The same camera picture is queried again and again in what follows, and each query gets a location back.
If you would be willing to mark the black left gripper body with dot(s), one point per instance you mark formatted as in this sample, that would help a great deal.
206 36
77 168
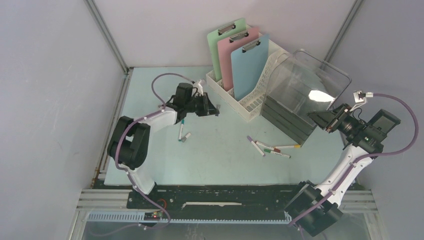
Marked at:
190 105

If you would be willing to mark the white file organizer rack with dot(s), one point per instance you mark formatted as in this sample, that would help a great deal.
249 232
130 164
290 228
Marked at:
250 106

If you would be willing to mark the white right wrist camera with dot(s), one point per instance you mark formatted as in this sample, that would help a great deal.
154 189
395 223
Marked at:
361 98

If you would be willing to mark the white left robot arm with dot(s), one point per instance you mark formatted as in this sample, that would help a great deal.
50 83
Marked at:
129 144

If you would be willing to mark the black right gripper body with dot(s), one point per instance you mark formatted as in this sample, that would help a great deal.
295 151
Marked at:
346 122

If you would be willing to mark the green clipboard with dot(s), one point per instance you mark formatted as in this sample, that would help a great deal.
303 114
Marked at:
222 32

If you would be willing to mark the purple cap marker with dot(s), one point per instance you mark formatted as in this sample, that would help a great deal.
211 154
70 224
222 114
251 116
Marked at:
255 146

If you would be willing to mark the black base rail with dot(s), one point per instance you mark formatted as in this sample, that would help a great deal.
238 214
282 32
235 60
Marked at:
225 202

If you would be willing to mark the short white grey marker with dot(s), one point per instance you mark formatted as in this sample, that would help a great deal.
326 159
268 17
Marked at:
183 139

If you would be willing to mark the teal cap marker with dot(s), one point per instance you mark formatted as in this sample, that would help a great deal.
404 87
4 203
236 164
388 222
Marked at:
181 130

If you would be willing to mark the blue clipboard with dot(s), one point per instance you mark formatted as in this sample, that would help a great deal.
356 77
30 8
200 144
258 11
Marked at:
248 62

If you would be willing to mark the pink clipboard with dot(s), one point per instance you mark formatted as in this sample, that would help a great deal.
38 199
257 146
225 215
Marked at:
225 48

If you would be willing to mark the clear grey drawer box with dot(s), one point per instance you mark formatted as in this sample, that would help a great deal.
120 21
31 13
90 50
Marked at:
300 84

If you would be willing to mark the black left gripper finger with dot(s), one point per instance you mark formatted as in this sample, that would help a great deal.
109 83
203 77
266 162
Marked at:
200 106
208 108

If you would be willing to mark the green cap marker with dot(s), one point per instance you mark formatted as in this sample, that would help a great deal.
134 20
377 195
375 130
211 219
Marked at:
276 153

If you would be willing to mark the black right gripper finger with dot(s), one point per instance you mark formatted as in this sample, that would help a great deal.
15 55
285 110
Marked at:
315 116
330 120

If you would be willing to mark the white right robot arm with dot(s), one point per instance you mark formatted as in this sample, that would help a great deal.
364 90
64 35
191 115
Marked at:
315 208

